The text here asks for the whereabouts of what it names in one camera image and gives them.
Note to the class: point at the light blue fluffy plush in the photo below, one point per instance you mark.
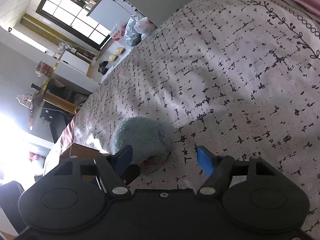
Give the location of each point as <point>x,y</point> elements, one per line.
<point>152,141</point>

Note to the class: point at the red snack jar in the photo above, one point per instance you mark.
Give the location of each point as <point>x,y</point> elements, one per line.
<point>43,69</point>

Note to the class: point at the white black patterned blanket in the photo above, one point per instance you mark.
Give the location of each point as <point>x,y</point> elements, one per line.
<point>240,77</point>

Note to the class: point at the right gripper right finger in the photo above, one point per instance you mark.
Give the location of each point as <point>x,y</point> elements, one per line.
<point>218,170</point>

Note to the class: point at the pack of water bottles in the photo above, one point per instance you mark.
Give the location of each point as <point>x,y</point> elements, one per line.
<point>118,32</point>

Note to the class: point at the left yellow slipper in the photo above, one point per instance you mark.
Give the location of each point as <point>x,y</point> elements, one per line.
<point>112,58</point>

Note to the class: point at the brown cardboard box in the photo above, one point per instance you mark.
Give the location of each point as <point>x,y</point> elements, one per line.
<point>81,154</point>

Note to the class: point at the grey blue garbage bag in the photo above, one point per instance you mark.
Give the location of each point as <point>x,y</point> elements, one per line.
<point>132,37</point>

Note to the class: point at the black framed glass door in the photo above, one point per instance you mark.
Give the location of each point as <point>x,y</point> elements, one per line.
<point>72,18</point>

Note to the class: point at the white kitchen cabinet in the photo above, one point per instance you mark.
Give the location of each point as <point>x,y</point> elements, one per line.
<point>108,13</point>

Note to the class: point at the round yellow edged table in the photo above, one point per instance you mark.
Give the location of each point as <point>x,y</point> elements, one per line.
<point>43,94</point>

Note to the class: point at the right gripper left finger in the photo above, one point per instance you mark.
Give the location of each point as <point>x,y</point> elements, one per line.
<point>111,168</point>

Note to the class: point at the black slippers pair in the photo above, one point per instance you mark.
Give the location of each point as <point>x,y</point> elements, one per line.
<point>103,67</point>

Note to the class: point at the white red plastic bag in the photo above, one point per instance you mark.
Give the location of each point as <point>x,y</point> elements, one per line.
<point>144,26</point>

